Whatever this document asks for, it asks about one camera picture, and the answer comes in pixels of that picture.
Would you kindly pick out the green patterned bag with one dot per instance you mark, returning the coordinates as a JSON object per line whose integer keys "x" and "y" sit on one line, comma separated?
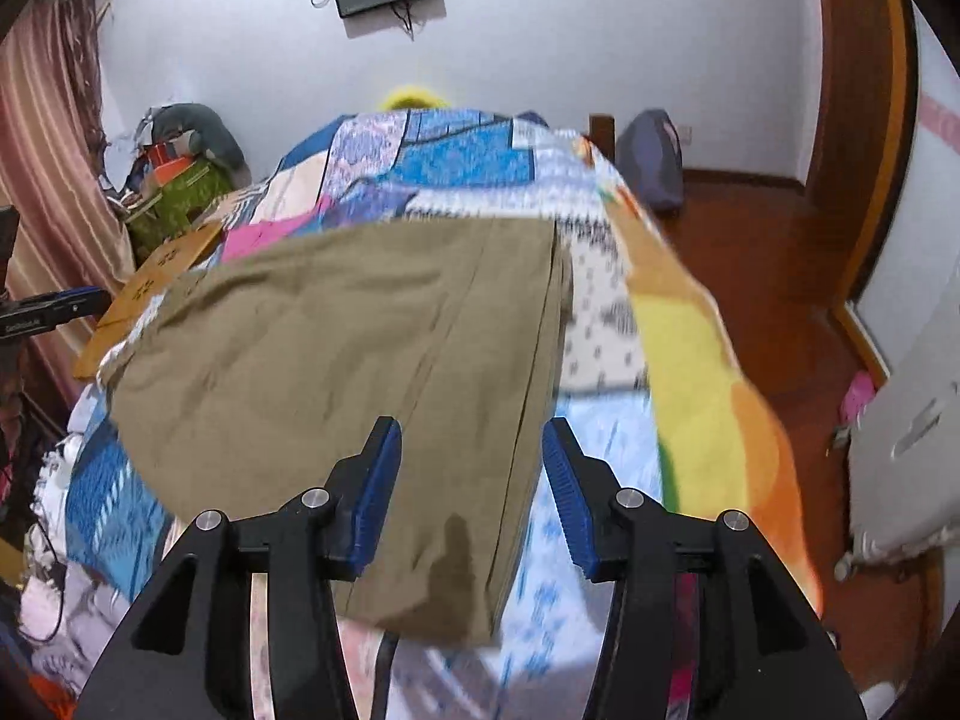
{"x": 176, "y": 195}

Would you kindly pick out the yellow plush toy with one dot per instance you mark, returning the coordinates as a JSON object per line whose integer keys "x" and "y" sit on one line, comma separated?
{"x": 414, "y": 98}

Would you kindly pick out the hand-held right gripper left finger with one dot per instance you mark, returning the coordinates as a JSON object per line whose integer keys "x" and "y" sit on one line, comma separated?
{"x": 373, "y": 499}

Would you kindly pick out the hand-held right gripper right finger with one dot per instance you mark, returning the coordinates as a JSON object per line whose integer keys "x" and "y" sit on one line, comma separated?
{"x": 566, "y": 499}

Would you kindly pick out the wooden door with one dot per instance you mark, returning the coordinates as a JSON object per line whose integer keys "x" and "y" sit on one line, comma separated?
{"x": 862, "y": 127}

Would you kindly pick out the grey backpack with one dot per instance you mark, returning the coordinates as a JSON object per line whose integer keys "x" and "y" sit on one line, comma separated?
{"x": 654, "y": 157}

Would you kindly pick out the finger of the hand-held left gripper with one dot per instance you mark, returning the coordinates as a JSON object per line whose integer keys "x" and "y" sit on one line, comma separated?
{"x": 67, "y": 304}

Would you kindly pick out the colourful patchwork blanket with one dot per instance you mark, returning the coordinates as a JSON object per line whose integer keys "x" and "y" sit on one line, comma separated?
{"x": 465, "y": 180}

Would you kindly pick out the khaki pants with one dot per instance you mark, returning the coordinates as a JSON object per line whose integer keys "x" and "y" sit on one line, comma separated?
{"x": 322, "y": 390}

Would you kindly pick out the pink toy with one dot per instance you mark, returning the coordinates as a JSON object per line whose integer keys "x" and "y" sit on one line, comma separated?
{"x": 856, "y": 397}

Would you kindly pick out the cardboard box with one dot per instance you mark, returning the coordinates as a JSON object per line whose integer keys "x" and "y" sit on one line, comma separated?
{"x": 154, "y": 274}

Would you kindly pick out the wooden bed post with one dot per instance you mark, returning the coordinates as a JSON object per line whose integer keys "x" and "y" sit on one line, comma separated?
{"x": 601, "y": 136}

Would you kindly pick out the grey stuffed pillow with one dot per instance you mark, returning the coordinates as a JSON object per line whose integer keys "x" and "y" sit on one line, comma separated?
{"x": 199, "y": 131}

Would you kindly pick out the striped pink curtain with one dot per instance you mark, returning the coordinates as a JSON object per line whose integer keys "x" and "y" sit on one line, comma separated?
{"x": 52, "y": 157}

